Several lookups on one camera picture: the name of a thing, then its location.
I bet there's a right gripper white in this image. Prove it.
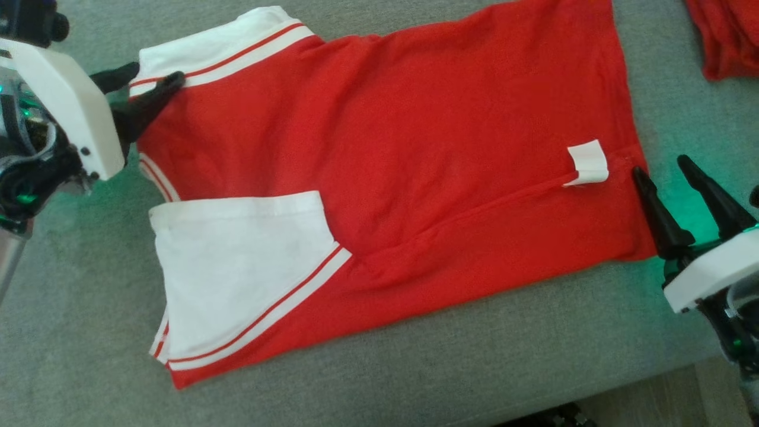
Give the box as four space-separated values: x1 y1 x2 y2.
632 154 759 314

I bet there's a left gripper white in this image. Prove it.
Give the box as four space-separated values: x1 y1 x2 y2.
0 38 186 182

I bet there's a red white-trimmed garment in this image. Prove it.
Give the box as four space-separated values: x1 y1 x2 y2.
128 0 660 390

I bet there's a folded red garment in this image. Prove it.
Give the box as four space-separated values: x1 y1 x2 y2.
684 0 759 82

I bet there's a large grey sofa seat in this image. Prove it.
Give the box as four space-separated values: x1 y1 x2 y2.
0 0 759 427

